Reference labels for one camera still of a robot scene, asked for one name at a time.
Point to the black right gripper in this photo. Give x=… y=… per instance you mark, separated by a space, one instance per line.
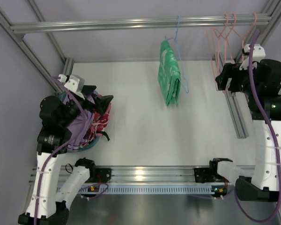
x=226 y=76

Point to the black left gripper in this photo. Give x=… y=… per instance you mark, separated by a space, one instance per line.
x=93 y=101

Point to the purple trousers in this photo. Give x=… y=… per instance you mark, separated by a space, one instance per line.
x=80 y=132

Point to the pink wire hanger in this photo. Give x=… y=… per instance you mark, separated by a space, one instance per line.
x=213 y=50

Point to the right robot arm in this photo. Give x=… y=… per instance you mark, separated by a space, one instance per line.
x=261 y=85

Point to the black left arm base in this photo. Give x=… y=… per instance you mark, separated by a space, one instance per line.
x=98 y=174

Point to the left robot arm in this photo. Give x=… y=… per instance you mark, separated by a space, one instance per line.
x=69 y=124

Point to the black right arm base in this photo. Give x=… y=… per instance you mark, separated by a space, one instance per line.
x=210 y=174

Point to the pink camouflage trousers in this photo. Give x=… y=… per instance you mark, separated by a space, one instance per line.
x=103 y=122

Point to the green tie-dye trousers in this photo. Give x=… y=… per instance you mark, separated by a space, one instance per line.
x=169 y=74

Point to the teal plastic laundry basket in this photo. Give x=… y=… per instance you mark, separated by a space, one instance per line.
x=74 y=128

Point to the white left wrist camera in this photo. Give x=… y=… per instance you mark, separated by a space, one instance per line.
x=73 y=83

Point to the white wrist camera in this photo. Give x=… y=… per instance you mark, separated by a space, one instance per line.
x=73 y=83
x=258 y=54

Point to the right aluminium frame post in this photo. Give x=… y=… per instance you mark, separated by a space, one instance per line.
x=273 y=8

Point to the aluminium frame post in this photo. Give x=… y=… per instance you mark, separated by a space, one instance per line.
x=273 y=8
x=27 y=50

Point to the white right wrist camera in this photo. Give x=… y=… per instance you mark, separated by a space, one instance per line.
x=258 y=54

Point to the blue wire hanger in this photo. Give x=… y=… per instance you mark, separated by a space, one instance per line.
x=183 y=80

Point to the aluminium hanging rail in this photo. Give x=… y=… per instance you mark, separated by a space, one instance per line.
x=129 y=24

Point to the aluminium front rail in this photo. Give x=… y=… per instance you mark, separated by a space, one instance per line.
x=147 y=175

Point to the perforated grey cable tray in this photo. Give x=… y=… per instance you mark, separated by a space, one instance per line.
x=153 y=189

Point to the left aluminium frame post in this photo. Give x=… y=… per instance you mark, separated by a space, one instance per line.
x=27 y=50

